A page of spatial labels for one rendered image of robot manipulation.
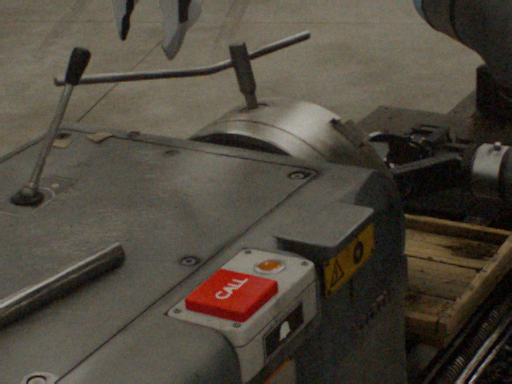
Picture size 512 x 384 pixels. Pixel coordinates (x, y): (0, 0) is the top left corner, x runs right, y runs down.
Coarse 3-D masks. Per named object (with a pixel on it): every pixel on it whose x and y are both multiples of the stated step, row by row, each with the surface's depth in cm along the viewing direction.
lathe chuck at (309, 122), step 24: (216, 120) 154; (240, 120) 149; (264, 120) 148; (288, 120) 148; (312, 120) 150; (336, 120) 151; (312, 144) 146; (336, 144) 148; (360, 144) 151; (384, 168) 151
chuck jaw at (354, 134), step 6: (348, 120) 156; (336, 126) 151; (342, 126) 152; (348, 126) 155; (354, 126) 156; (342, 132) 151; (348, 132) 152; (354, 132) 155; (360, 132) 155; (366, 132) 156; (348, 138) 151; (354, 138) 152; (360, 138) 153; (366, 138) 155; (354, 144) 151
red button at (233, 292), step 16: (224, 272) 108; (208, 288) 105; (224, 288) 105; (240, 288) 105; (256, 288) 105; (272, 288) 105; (192, 304) 104; (208, 304) 103; (224, 304) 103; (240, 304) 102; (256, 304) 103; (240, 320) 102
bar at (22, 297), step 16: (96, 256) 110; (112, 256) 111; (64, 272) 108; (80, 272) 109; (96, 272) 110; (32, 288) 105; (48, 288) 106; (64, 288) 107; (0, 304) 103; (16, 304) 104; (32, 304) 105; (0, 320) 103
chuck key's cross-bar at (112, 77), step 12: (288, 36) 153; (300, 36) 153; (264, 48) 151; (276, 48) 152; (228, 60) 149; (120, 72) 143; (132, 72) 144; (144, 72) 144; (156, 72) 145; (168, 72) 146; (180, 72) 146; (192, 72) 147; (204, 72) 148; (216, 72) 149; (60, 84) 140; (84, 84) 141
